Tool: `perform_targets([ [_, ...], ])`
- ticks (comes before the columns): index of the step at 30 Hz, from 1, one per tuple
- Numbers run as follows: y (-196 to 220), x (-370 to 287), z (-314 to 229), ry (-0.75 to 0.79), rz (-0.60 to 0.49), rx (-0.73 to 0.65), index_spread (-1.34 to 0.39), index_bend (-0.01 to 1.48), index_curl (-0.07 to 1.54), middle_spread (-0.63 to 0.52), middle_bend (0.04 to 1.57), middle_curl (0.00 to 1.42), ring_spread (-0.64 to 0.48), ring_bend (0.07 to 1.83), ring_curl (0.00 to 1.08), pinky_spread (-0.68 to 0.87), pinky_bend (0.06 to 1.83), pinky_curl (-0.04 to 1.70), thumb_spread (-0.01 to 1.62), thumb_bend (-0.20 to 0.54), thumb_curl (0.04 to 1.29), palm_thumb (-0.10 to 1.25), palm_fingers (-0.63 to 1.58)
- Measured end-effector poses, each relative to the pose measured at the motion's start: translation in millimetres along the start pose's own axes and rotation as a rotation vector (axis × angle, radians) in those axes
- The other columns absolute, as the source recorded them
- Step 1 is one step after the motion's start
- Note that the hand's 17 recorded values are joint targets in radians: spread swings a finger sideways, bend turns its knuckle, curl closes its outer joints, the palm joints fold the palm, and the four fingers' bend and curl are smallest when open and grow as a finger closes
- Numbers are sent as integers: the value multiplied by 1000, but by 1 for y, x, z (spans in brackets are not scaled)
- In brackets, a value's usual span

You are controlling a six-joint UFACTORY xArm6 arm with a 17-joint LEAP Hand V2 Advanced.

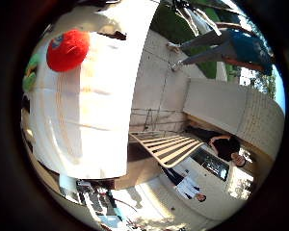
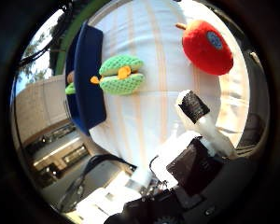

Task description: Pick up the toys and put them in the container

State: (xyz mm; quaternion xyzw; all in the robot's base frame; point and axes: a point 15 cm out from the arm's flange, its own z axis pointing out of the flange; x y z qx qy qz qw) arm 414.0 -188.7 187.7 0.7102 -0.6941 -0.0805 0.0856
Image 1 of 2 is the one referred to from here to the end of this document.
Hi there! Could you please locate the green and yellow crochet toy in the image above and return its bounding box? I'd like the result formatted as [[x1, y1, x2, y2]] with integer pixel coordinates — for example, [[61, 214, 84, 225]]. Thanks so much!
[[21, 52, 42, 93]]

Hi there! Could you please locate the person in blue shirt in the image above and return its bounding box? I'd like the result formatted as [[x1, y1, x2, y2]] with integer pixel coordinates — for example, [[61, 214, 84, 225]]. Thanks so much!
[[166, 28, 275, 77]]

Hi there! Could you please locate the person in white shirt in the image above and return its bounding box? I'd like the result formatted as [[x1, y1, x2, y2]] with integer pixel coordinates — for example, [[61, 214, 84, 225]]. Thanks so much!
[[161, 166, 207, 203]]

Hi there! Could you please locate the red plush toy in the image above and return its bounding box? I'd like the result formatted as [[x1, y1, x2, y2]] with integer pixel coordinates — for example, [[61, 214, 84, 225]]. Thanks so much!
[[45, 29, 92, 73]]

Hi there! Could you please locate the person in black shirt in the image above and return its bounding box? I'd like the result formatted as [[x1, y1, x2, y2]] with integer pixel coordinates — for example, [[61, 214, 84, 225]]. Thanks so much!
[[185, 125, 248, 168]]

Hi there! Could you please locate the slatted wooden bench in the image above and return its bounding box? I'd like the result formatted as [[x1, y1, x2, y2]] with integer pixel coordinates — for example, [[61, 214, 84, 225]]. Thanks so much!
[[128, 131, 206, 169]]

